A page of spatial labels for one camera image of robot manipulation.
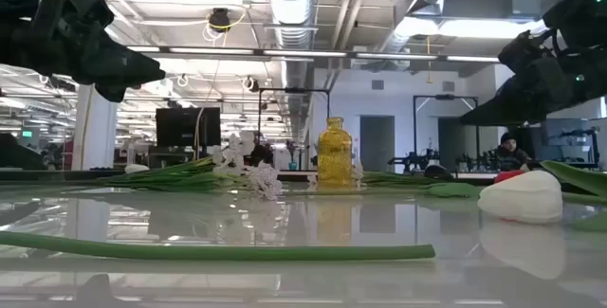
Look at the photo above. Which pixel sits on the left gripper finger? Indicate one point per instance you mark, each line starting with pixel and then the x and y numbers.
pixel 116 92
pixel 128 68

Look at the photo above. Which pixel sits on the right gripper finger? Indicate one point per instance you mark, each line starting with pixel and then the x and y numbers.
pixel 512 104

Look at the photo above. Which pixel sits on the white artificial tulip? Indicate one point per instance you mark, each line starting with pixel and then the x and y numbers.
pixel 521 199
pixel 136 168

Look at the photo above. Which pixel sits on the white speckled flower bunch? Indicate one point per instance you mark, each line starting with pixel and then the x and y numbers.
pixel 265 180

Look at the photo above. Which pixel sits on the black artificial tulip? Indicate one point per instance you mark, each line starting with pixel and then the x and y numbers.
pixel 237 252

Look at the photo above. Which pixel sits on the yellow glass vase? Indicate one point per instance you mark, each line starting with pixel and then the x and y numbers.
pixel 334 156

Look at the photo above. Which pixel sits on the blue vase purple flowers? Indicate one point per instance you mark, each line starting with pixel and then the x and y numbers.
pixel 292 165

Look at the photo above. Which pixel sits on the white pillar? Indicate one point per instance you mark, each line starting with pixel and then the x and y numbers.
pixel 97 132

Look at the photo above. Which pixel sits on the person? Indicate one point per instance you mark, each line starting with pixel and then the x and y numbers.
pixel 509 154

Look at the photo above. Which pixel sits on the wide grey screen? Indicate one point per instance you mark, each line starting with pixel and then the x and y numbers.
pixel 569 137

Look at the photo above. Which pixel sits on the black computer monitor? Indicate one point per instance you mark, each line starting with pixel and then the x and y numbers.
pixel 185 128

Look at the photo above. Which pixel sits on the green exit sign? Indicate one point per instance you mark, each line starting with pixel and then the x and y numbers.
pixel 27 133

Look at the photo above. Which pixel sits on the grey door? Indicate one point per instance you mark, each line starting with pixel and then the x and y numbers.
pixel 377 142

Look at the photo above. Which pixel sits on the long ceiling light bar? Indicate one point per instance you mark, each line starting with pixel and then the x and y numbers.
pixel 303 53

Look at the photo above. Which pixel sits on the white glossy board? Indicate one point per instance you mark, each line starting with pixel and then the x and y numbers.
pixel 303 282

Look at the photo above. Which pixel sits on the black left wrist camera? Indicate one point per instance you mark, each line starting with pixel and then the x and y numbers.
pixel 80 7

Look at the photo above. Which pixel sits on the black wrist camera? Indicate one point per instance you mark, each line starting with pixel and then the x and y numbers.
pixel 526 49
pixel 80 7

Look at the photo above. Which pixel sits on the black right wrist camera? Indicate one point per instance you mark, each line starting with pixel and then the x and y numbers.
pixel 526 49

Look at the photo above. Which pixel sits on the black station frame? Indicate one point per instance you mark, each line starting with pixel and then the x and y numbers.
pixel 446 96
pixel 294 90

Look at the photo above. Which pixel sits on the black ceiling camera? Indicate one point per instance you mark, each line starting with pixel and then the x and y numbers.
pixel 219 19

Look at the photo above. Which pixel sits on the black metal table frame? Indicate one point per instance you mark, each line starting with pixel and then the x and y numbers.
pixel 47 174

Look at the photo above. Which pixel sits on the corrugated silver air duct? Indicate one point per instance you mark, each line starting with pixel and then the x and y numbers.
pixel 291 5

